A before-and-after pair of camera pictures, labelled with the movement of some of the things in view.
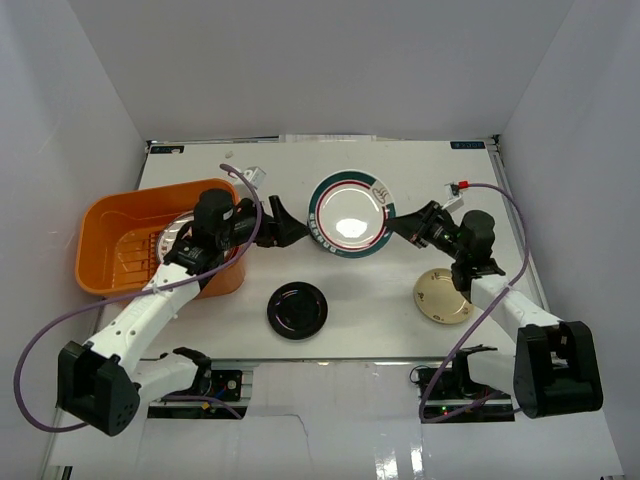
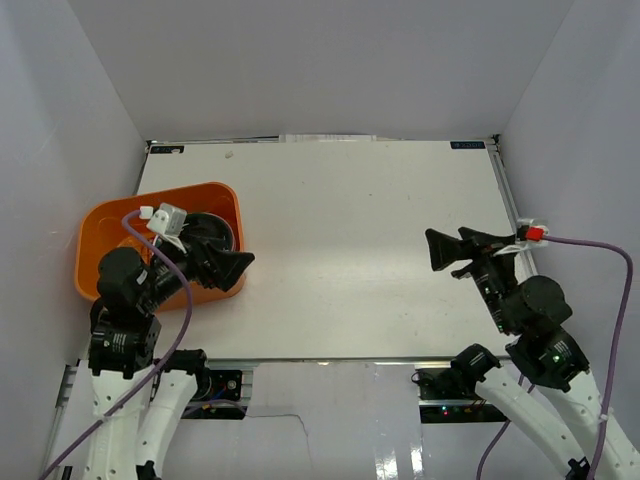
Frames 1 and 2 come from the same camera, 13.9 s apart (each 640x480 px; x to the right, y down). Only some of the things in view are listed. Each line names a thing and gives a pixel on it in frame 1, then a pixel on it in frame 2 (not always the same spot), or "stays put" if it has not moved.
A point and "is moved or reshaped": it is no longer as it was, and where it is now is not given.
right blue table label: (467, 145) stays put
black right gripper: (416, 226) to (444, 249)
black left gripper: (272, 223) to (201, 261)
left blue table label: (171, 149) stays put
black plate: (297, 310) is moved or reshaped
